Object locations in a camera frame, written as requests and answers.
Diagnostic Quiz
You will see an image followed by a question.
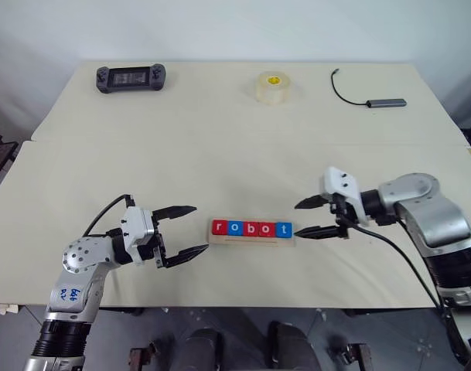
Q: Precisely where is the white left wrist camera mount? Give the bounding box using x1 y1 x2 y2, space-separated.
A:
120 206 155 267

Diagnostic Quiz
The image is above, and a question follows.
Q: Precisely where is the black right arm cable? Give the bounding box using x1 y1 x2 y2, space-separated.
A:
345 220 471 366

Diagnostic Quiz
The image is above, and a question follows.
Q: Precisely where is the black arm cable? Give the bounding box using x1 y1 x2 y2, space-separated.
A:
345 220 471 366
82 194 135 237

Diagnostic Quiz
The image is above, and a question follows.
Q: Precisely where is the grey USB hub with cable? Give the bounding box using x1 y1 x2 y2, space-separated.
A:
330 68 408 109

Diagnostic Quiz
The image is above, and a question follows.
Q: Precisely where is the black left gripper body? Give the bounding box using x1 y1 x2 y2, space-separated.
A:
136 216 171 271

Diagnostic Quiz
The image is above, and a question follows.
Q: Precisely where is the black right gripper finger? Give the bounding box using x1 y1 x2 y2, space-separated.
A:
295 225 341 240
294 194 333 210

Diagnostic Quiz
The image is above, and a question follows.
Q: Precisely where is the black handheld game controller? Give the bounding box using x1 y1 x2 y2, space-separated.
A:
95 64 167 94

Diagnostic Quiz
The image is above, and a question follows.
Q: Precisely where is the clear packing tape roll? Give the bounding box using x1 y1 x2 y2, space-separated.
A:
254 71 292 106

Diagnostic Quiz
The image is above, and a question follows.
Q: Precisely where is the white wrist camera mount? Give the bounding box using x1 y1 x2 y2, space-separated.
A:
322 166 371 227
120 206 155 267

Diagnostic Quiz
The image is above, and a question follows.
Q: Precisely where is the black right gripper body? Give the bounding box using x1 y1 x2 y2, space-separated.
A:
329 194 362 239

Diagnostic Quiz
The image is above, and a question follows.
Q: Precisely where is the brown metal bracket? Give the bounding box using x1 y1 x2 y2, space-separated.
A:
327 342 371 368
128 339 162 368

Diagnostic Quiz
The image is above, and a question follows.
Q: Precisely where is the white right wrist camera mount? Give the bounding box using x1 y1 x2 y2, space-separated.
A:
322 166 371 227

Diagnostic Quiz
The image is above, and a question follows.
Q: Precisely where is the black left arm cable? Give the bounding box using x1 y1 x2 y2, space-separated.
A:
82 194 135 237

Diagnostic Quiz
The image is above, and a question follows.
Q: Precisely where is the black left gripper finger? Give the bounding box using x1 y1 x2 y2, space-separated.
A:
164 243 210 270
152 205 198 222

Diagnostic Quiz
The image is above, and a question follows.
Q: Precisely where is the wooden letter tray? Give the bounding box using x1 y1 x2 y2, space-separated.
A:
209 218 297 247

